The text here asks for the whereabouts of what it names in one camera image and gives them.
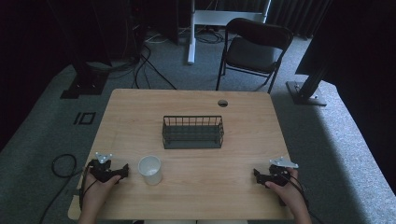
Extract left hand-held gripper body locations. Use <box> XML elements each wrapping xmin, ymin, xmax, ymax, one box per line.
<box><xmin>88</xmin><ymin>151</ymin><xmax>123</xmax><ymax>185</ymax></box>

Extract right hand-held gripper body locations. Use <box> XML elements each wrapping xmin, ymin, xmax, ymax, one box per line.
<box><xmin>263</xmin><ymin>156</ymin><xmax>300</xmax><ymax>188</ymax></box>

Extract white plastic cup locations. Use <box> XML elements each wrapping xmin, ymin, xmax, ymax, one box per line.
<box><xmin>137</xmin><ymin>155</ymin><xmax>163</xmax><ymax>187</ymax></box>

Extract black wire basket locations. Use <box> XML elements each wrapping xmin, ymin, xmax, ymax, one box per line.
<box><xmin>161</xmin><ymin>115</ymin><xmax>225</xmax><ymax>150</ymax></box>

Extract person's left hand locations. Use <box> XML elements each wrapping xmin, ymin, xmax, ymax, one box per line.
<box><xmin>81</xmin><ymin>167</ymin><xmax>122</xmax><ymax>216</ymax></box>

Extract person's right hand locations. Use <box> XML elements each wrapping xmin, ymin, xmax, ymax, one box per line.
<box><xmin>264</xmin><ymin>167</ymin><xmax>308</xmax><ymax>217</ymax></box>

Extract black floor tape marks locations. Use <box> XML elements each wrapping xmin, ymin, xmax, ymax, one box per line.
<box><xmin>73</xmin><ymin>111</ymin><xmax>97</xmax><ymax>126</ymax></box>

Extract black metal stand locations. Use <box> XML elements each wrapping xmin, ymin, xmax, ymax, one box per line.
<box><xmin>59</xmin><ymin>46</ymin><xmax>110</xmax><ymax>100</ymax></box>
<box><xmin>285</xmin><ymin>62</ymin><xmax>329</xmax><ymax>107</ymax></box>

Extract black folding chair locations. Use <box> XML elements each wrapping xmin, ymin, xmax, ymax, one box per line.
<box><xmin>215</xmin><ymin>17</ymin><xmax>295</xmax><ymax>95</ymax></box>

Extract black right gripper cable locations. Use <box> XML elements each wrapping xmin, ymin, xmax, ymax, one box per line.
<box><xmin>275</xmin><ymin>170</ymin><xmax>326</xmax><ymax>224</ymax></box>

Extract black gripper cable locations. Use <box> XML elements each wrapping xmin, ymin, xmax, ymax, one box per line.
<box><xmin>37</xmin><ymin>153</ymin><xmax>94</xmax><ymax>224</ymax></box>
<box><xmin>275</xmin><ymin>170</ymin><xmax>326</xmax><ymax>224</ymax></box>

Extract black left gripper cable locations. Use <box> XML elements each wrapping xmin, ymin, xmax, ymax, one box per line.
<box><xmin>37</xmin><ymin>153</ymin><xmax>94</xmax><ymax>224</ymax></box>

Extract black floor cables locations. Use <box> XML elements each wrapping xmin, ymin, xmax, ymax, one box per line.
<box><xmin>87</xmin><ymin>27</ymin><xmax>225</xmax><ymax>91</ymax></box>

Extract white metal desk frame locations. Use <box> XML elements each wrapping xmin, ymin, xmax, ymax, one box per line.
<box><xmin>186</xmin><ymin>0</ymin><xmax>273</xmax><ymax>66</ymax></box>

